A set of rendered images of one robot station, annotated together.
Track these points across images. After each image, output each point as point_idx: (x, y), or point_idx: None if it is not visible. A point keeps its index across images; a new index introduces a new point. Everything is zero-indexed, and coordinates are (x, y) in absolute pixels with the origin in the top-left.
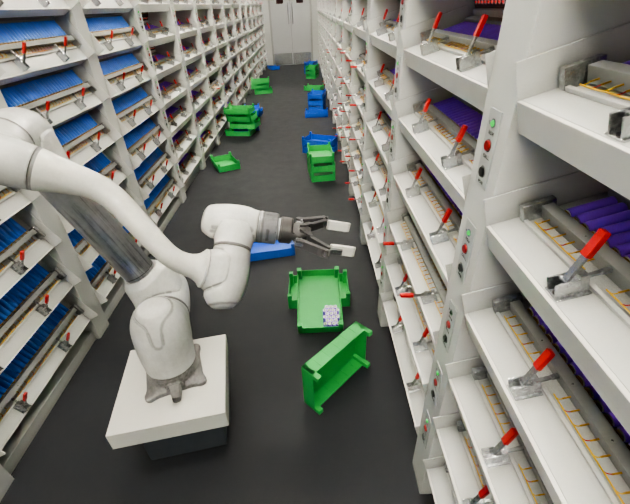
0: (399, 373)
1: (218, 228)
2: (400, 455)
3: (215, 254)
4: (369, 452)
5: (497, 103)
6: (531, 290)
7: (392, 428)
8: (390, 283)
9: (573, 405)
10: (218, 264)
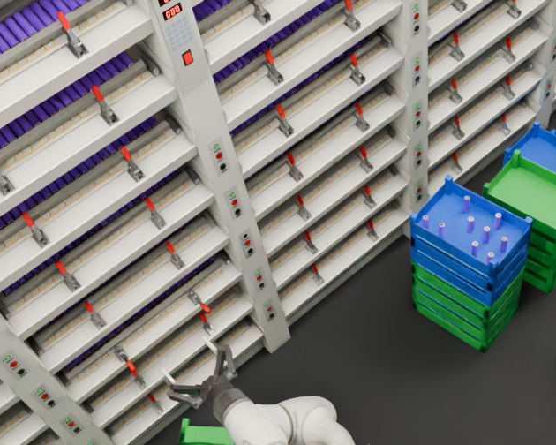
0: (189, 410)
1: (281, 423)
2: (272, 364)
3: (305, 410)
4: (286, 385)
5: (211, 139)
6: (283, 147)
7: (252, 382)
8: (104, 433)
9: (295, 157)
10: (311, 403)
